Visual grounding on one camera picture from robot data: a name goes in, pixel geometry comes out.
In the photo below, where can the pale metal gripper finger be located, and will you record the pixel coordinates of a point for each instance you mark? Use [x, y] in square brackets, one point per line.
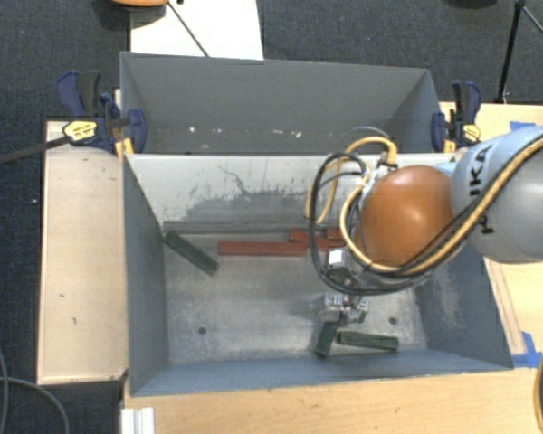
[330, 308]
[356, 310]

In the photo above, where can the dark green flat block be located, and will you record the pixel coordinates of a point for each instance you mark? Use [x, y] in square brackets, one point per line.
[326, 339]
[367, 341]
[191, 252]

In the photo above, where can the red-brown flat block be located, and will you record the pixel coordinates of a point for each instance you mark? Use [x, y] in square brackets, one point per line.
[262, 248]

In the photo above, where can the grey metal bin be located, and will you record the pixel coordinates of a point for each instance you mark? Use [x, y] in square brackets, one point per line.
[235, 314]

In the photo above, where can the pale wood flat board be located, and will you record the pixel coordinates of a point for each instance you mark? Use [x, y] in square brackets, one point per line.
[81, 260]

